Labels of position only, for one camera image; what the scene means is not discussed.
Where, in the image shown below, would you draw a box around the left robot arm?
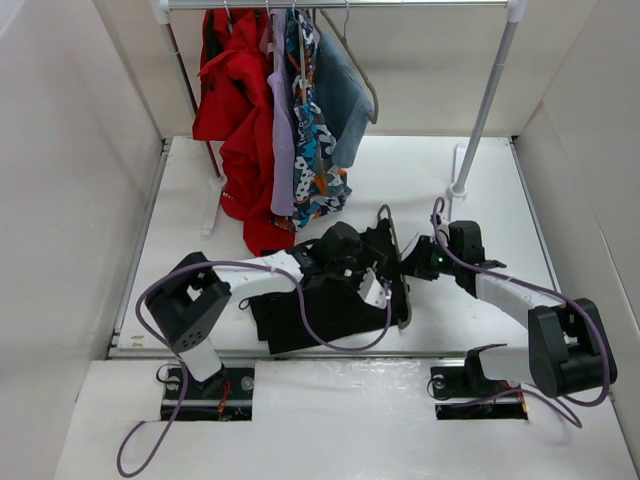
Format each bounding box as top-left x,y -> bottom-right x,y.
136,222 -> 392,398

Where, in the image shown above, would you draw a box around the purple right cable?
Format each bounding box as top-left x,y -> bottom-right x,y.
430,196 -> 614,429

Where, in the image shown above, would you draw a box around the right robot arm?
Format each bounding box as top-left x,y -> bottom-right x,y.
400,221 -> 618,398

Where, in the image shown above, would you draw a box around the grey hanger with denim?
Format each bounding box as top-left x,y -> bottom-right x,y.
319,1 -> 380,125

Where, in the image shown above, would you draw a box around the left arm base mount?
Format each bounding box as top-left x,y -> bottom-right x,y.
155,364 -> 255,422

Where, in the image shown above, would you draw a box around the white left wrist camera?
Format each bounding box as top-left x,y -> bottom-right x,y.
357,268 -> 391,309

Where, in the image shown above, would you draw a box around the lilac garment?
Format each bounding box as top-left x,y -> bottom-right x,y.
267,9 -> 295,216

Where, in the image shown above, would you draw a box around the colourful patterned shorts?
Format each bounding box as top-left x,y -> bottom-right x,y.
272,8 -> 351,232

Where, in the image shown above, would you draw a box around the black trousers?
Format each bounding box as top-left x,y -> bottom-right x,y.
247,236 -> 406,355

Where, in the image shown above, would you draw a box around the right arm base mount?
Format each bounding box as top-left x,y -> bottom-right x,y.
427,365 -> 528,421

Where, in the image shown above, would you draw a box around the metal clothes rack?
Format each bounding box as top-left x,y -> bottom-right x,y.
150,1 -> 527,220

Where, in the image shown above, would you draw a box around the red jacket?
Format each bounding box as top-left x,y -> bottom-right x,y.
192,8 -> 295,256

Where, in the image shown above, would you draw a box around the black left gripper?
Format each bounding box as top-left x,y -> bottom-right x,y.
327,244 -> 386,297

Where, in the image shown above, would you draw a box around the blue denim shorts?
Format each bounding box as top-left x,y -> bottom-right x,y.
316,34 -> 374,169

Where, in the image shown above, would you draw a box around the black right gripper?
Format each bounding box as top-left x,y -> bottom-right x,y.
394,235 -> 461,281

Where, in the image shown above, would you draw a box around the white rack left foot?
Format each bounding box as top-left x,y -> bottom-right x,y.
200,176 -> 225,238

